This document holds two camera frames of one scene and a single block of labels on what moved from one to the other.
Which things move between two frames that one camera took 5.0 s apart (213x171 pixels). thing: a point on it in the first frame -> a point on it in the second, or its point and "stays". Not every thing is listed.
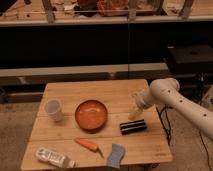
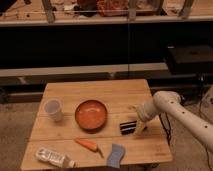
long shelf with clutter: x=17 y=13 stays
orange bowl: x=91 y=116 stays
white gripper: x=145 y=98 -> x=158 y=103
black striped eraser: x=133 y=127 stays
